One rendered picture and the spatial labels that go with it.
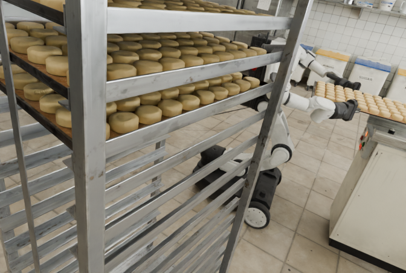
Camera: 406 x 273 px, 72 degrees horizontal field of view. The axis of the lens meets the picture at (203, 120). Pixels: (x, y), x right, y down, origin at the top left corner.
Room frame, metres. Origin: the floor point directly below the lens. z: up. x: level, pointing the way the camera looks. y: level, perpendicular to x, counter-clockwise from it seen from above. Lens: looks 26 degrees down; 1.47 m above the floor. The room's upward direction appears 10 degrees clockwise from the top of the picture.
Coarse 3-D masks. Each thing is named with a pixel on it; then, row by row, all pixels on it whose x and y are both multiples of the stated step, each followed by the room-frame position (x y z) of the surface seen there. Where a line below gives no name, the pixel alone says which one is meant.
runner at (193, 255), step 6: (234, 216) 0.80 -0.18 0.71; (222, 222) 0.78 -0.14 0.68; (228, 222) 0.76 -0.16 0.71; (216, 228) 0.75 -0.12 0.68; (222, 228) 0.73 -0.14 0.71; (210, 234) 0.72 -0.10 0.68; (216, 234) 0.70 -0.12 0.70; (204, 240) 0.69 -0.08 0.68; (210, 240) 0.67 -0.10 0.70; (198, 246) 0.66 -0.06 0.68; (204, 246) 0.64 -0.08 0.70; (192, 252) 0.63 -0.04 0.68; (198, 252) 0.62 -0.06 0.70; (186, 258) 0.60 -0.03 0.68; (192, 258) 0.59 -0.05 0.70; (180, 264) 0.58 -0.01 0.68; (186, 264) 0.57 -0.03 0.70; (174, 270) 0.56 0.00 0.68; (180, 270) 0.55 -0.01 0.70
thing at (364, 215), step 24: (384, 144) 1.41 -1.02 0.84; (360, 168) 1.48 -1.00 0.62; (384, 168) 1.38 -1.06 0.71; (360, 192) 1.40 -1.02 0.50; (384, 192) 1.36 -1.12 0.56; (336, 216) 1.47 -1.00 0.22; (360, 216) 1.38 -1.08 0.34; (384, 216) 1.34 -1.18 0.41; (336, 240) 1.42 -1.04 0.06; (360, 240) 1.35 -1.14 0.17; (384, 240) 1.31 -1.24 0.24; (384, 264) 1.31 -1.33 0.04
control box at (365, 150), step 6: (366, 126) 1.66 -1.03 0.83; (372, 126) 1.65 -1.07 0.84; (372, 132) 1.55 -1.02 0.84; (366, 138) 1.54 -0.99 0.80; (360, 144) 1.60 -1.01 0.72; (366, 144) 1.49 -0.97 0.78; (372, 144) 1.46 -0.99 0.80; (360, 150) 1.54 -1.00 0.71; (366, 150) 1.46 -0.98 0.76; (366, 156) 1.46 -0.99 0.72
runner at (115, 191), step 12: (252, 120) 0.73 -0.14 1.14; (228, 132) 0.63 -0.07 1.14; (204, 144) 0.54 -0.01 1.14; (180, 156) 0.48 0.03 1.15; (192, 156) 0.51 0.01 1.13; (156, 168) 0.42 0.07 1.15; (168, 168) 0.45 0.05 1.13; (132, 180) 0.38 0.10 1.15; (144, 180) 0.40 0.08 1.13; (108, 192) 0.34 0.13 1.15; (120, 192) 0.36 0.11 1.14; (72, 216) 0.30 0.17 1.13
